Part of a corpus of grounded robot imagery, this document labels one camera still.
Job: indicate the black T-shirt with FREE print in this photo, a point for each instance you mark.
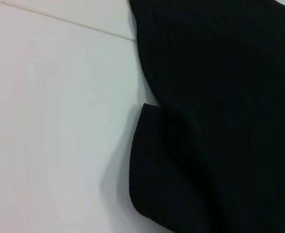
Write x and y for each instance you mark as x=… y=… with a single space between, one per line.
x=217 y=97

